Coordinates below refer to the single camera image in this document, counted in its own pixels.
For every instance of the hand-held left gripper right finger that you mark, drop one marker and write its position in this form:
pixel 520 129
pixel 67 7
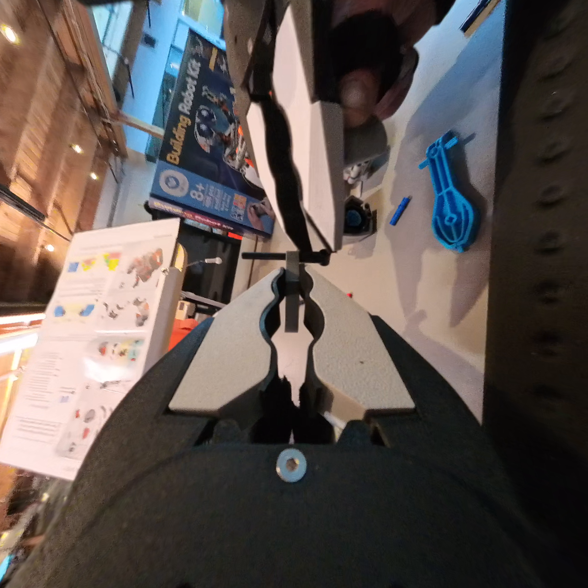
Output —
pixel 363 367

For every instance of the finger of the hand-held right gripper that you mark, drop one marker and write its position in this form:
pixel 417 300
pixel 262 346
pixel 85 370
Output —
pixel 321 174
pixel 262 138

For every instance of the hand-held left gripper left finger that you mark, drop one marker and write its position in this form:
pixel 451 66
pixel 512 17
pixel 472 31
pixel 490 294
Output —
pixel 225 363

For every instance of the blue toy pin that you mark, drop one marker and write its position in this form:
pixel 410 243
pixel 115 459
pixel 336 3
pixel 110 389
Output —
pixel 400 210

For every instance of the black toy axle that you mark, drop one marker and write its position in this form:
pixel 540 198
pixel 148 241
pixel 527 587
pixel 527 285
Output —
pixel 262 256

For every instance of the person's right hand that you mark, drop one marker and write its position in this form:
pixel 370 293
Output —
pixel 360 99

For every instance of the grey orange toy robot head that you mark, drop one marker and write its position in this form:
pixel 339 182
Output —
pixel 353 218

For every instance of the blue toy kit box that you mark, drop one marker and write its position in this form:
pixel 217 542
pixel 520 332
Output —
pixel 202 151

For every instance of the blue plastic toy tool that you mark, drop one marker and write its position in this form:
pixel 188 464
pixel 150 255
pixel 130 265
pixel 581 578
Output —
pixel 448 216

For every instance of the instruction booklet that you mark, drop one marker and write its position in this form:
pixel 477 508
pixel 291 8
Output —
pixel 92 321

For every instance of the black studded mat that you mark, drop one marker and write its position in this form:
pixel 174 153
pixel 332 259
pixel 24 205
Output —
pixel 542 275

